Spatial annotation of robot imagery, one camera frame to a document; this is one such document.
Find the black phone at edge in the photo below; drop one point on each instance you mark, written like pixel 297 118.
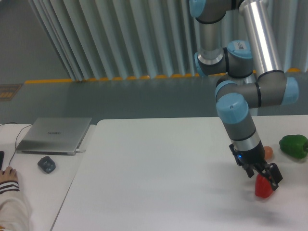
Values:
pixel 2 154

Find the folding partition screen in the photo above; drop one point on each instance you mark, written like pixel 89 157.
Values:
pixel 112 39

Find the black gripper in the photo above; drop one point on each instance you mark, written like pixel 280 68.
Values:
pixel 254 158

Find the person's hand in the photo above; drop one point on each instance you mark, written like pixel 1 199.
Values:
pixel 8 175

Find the cream sleeved forearm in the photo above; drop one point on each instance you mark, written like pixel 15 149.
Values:
pixel 14 215

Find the brown egg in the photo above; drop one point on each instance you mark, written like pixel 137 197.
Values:
pixel 268 152

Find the green bell pepper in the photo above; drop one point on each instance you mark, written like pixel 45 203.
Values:
pixel 295 146

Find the silver closed laptop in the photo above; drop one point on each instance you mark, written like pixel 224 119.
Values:
pixel 55 135

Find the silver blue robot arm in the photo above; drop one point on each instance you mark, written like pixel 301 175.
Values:
pixel 258 55

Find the red bell pepper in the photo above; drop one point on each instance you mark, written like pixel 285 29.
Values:
pixel 262 187

